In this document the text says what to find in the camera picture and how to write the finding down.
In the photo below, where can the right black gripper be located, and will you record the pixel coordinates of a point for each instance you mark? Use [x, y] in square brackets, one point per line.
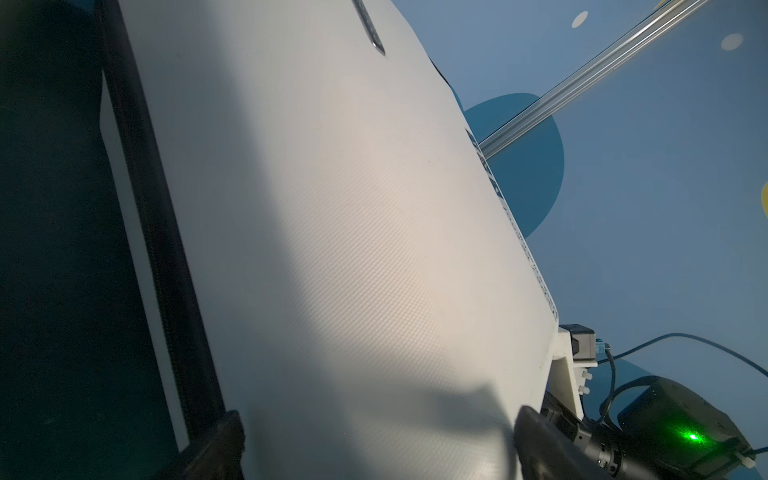
[601, 444]

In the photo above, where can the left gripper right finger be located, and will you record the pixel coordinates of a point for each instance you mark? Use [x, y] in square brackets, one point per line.
[545, 453]

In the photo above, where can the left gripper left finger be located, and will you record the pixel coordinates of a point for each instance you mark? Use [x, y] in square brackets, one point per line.
[217, 454]

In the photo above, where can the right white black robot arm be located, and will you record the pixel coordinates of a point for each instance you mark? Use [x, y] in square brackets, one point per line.
[655, 428]

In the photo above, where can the right aluminium frame post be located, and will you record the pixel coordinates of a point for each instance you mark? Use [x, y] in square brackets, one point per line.
[663, 19]

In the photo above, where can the white hard-shell suitcase black lining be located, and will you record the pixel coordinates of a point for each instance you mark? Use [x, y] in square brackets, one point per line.
[319, 244]

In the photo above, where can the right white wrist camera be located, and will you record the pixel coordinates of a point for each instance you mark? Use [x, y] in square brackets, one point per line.
[575, 353]

